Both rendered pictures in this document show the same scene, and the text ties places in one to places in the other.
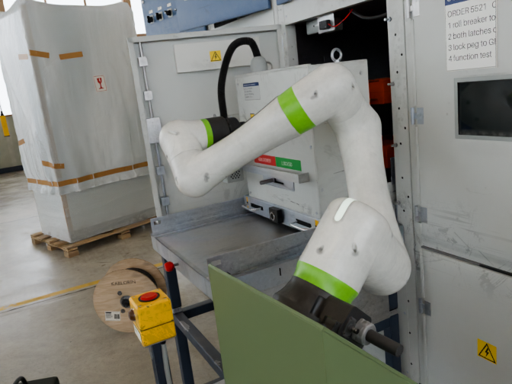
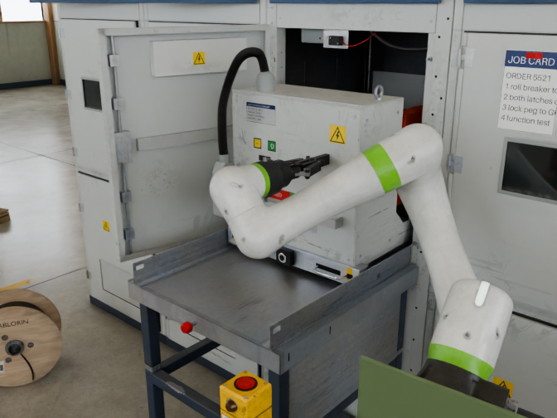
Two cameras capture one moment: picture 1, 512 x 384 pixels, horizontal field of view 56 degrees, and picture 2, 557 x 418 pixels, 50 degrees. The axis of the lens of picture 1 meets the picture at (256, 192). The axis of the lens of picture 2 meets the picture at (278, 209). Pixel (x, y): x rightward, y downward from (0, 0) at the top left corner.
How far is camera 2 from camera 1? 0.68 m
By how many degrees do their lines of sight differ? 22
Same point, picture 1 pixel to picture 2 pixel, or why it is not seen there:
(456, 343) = not seen: hidden behind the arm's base
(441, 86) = (488, 141)
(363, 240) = (502, 323)
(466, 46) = (523, 109)
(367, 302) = (383, 346)
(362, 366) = not seen: outside the picture
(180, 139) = (245, 193)
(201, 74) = (179, 78)
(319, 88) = (417, 153)
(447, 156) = (485, 207)
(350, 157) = (428, 219)
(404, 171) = not seen: hidden behind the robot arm
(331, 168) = (367, 213)
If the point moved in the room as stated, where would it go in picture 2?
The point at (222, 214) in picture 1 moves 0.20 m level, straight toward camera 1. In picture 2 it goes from (205, 250) to (227, 273)
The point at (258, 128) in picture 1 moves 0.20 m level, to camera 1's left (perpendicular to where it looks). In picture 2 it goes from (346, 189) to (265, 199)
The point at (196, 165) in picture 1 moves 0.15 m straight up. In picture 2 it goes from (270, 226) to (270, 162)
